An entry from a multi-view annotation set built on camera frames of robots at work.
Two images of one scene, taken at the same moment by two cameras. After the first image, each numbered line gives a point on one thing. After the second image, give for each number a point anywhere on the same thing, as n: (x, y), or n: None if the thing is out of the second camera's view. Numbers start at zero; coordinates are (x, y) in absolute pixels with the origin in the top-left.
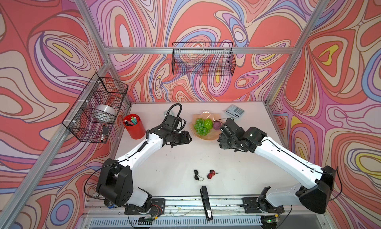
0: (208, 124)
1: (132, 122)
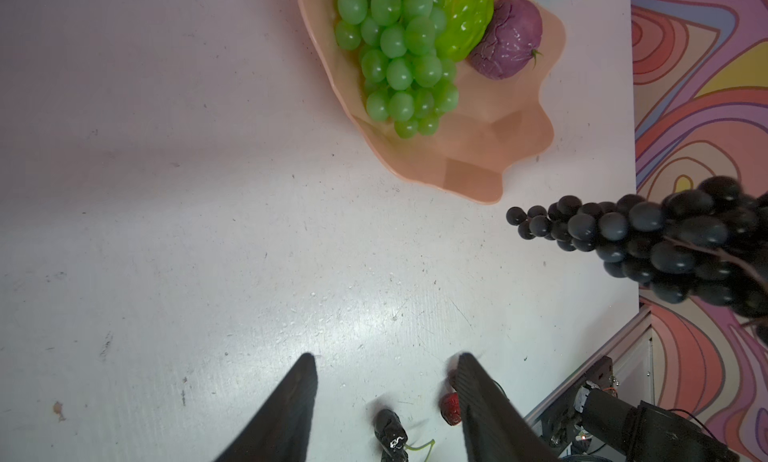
0: (469, 8)
1: None
